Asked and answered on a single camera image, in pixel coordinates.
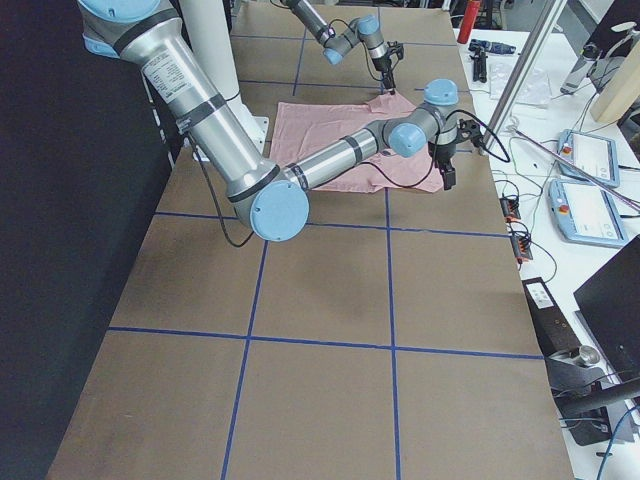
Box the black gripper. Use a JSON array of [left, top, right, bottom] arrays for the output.
[[433, 130, 458, 191], [370, 42, 404, 95]]

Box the pink Snoopy t-shirt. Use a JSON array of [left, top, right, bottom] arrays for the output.
[[269, 94, 443, 193]]

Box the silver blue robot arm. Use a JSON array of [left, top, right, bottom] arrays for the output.
[[280, 0, 404, 95], [79, 1, 462, 241]]

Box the grey orange usb hub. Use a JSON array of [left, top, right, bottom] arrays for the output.
[[499, 196, 521, 223], [510, 231, 533, 264]]

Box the reacher stick white hook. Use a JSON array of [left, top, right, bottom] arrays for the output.
[[506, 122, 639, 212]]

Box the black folded tripod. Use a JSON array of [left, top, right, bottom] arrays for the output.
[[471, 46, 488, 83]]

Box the blue folded umbrella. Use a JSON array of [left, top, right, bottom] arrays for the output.
[[468, 39, 517, 55]]

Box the red bottle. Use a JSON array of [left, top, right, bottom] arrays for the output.
[[457, 0, 481, 44]]

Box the clear plastic bag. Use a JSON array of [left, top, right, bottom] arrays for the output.
[[487, 60, 551, 106]]

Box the near blue teach pendant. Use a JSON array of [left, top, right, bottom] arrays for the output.
[[548, 179, 629, 248]]

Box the blue teach pendant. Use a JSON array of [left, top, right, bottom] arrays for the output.
[[548, 179, 629, 248], [557, 129, 620, 188]]

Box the far blue teach pendant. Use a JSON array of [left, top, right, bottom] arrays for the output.
[[557, 129, 620, 188]]

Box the black box with white label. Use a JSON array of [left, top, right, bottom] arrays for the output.
[[522, 277, 582, 357]]

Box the black monitor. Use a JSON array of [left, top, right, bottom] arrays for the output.
[[574, 236, 639, 370]]

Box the silver metal cup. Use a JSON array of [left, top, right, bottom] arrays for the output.
[[575, 345, 601, 368]]

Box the aluminium frame post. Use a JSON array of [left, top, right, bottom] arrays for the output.
[[484, 0, 567, 148]]

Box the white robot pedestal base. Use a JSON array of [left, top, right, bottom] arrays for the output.
[[179, 0, 271, 151]]

